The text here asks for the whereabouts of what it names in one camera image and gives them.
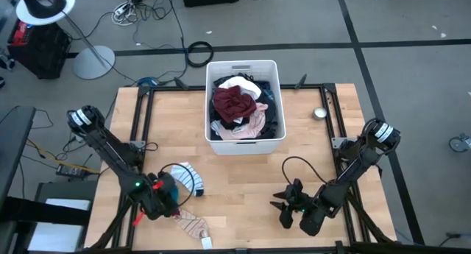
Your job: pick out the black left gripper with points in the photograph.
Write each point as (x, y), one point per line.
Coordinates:
(162, 200)

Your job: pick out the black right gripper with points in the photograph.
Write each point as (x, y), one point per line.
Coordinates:
(301, 202)

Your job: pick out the white thin-striped sock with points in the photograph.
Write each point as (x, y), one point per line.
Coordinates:
(185, 175)

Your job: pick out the pink striped sock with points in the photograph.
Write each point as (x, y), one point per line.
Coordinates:
(191, 224)

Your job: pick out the dark navy garment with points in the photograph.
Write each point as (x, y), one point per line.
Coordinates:
(271, 121)

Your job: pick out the pale pink garment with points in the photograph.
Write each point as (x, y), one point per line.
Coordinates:
(255, 123)

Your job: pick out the blue white striped sock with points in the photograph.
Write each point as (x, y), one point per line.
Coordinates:
(218, 128)

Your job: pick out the blue plaid shirt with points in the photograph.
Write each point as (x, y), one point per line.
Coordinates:
(268, 95)

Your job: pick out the maroon garment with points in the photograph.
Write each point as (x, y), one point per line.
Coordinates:
(233, 105)

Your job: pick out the white garment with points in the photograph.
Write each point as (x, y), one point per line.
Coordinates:
(239, 84)

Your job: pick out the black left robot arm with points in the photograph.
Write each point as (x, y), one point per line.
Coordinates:
(110, 154)

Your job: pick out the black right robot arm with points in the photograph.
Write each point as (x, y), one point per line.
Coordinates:
(353, 165)

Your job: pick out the white plastic laundry basket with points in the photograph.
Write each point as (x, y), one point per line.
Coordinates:
(257, 147)

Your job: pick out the black power adapter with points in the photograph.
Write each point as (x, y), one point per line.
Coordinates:
(70, 170)

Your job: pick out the grey cart with white panel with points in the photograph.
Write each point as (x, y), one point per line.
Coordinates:
(59, 235)

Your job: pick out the black beam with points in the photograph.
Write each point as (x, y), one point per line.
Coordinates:
(44, 211)

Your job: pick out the white round floor stand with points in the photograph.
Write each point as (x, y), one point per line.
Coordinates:
(93, 62)

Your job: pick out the black curved desk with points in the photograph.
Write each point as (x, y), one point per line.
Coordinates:
(13, 147)

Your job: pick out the grey caster wheel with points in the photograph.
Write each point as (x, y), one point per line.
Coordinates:
(458, 144)

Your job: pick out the black case with red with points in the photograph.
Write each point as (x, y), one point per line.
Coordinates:
(44, 55)

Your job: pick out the white power strip bundle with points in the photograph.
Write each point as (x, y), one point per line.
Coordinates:
(123, 12)

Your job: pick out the black chair caster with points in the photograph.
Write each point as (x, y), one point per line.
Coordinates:
(6, 62)

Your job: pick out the black aluminium frame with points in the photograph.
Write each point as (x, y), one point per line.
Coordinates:
(316, 87)

